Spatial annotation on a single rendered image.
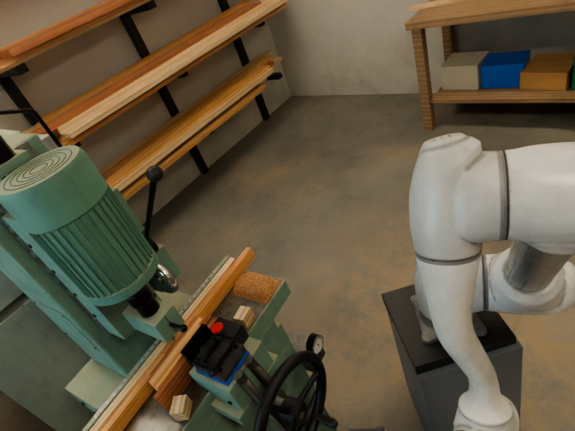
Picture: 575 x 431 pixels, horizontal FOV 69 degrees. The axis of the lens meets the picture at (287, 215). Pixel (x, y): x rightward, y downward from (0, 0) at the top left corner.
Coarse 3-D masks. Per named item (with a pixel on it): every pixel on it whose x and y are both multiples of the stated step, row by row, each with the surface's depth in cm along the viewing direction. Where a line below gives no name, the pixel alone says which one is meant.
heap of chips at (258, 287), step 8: (248, 272) 127; (240, 280) 124; (248, 280) 122; (256, 280) 121; (264, 280) 121; (272, 280) 121; (280, 280) 123; (240, 288) 122; (248, 288) 120; (256, 288) 119; (264, 288) 119; (272, 288) 120; (240, 296) 123; (248, 296) 121; (256, 296) 119; (264, 296) 118
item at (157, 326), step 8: (160, 304) 105; (168, 304) 104; (128, 312) 107; (136, 312) 106; (160, 312) 103; (168, 312) 103; (176, 312) 105; (128, 320) 108; (136, 320) 104; (144, 320) 103; (152, 320) 102; (160, 320) 101; (168, 320) 103; (176, 320) 105; (136, 328) 110; (144, 328) 106; (152, 328) 102; (160, 328) 101; (168, 328) 103; (176, 328) 106; (152, 336) 107; (160, 336) 103; (168, 336) 103
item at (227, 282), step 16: (240, 256) 131; (240, 272) 130; (224, 288) 125; (208, 304) 120; (192, 320) 116; (176, 336) 113; (144, 384) 104; (128, 400) 102; (144, 400) 104; (112, 416) 99; (128, 416) 101
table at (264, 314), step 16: (288, 288) 125; (224, 304) 122; (240, 304) 120; (256, 304) 119; (272, 304) 119; (256, 320) 114; (272, 320) 120; (256, 336) 114; (272, 368) 105; (192, 384) 104; (192, 400) 101; (208, 400) 101; (144, 416) 101; (160, 416) 100; (192, 416) 97; (208, 416) 102; (240, 416) 97
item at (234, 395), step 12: (252, 348) 100; (264, 348) 102; (264, 360) 102; (192, 372) 100; (204, 384) 99; (216, 384) 95; (216, 396) 101; (228, 396) 95; (240, 396) 96; (240, 408) 97
